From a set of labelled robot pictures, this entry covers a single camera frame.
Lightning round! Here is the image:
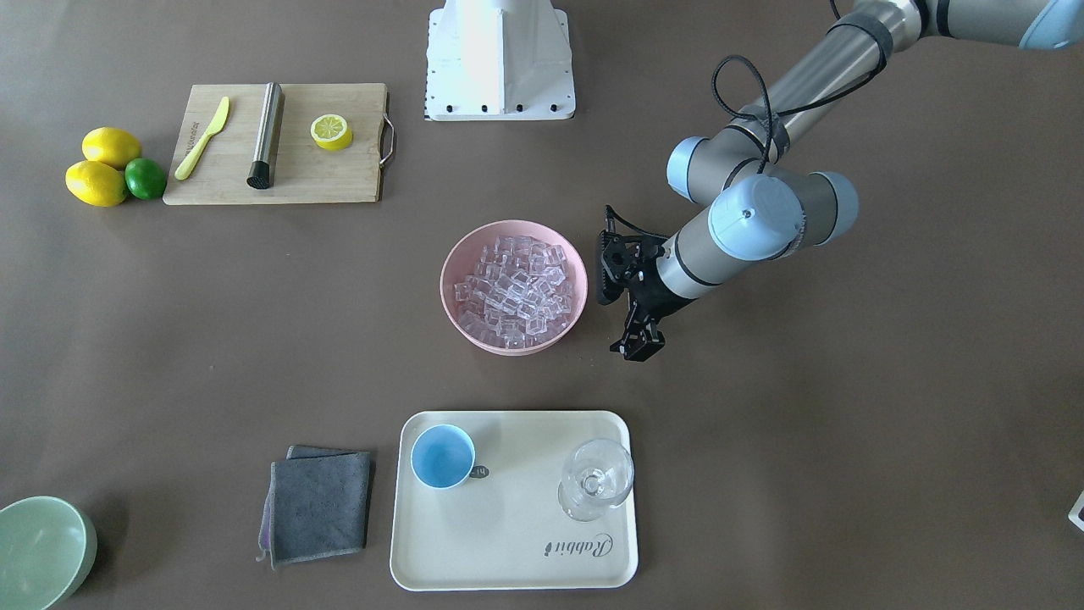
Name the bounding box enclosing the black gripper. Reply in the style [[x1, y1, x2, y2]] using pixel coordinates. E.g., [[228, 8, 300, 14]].
[[596, 205, 678, 362]]

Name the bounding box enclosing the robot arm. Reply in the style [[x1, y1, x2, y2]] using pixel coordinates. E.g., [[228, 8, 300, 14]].
[[593, 1, 1081, 362]]

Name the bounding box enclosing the pile of clear ice cubes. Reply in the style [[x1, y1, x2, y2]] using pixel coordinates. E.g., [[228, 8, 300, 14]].
[[452, 235, 573, 350]]

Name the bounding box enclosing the light blue cup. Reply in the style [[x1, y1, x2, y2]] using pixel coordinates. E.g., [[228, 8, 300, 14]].
[[410, 424, 476, 490]]

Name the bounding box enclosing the clear wine glass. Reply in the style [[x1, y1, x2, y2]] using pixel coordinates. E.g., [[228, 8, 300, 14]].
[[558, 439, 635, 522]]

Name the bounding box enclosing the pink bowl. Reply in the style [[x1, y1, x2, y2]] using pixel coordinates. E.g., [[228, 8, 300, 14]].
[[439, 219, 589, 356]]

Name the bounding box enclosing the cream serving tray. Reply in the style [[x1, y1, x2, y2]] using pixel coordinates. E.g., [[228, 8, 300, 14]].
[[390, 410, 638, 590]]

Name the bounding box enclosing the white pillar with base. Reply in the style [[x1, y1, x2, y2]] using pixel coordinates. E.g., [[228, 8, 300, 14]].
[[423, 1, 577, 121]]

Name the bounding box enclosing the grey folded cloth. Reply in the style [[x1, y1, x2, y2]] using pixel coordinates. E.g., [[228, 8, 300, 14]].
[[257, 444, 375, 570]]

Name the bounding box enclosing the bamboo cutting board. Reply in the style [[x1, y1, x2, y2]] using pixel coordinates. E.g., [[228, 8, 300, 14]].
[[163, 82, 390, 206]]

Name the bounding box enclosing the steel muddler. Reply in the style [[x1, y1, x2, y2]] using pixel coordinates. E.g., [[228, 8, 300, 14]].
[[246, 82, 285, 190]]

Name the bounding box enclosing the yellow plastic knife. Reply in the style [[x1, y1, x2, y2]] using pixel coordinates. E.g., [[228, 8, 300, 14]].
[[175, 98, 231, 180]]

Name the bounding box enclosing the green lime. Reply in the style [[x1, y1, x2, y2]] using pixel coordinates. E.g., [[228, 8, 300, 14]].
[[124, 158, 168, 202]]

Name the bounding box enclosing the yellow lemon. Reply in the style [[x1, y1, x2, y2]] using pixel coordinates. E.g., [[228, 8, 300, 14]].
[[80, 126, 142, 170], [64, 161, 129, 208]]

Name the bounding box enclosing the mint green bowl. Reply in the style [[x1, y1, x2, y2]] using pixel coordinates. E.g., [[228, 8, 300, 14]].
[[1, 496, 96, 609]]

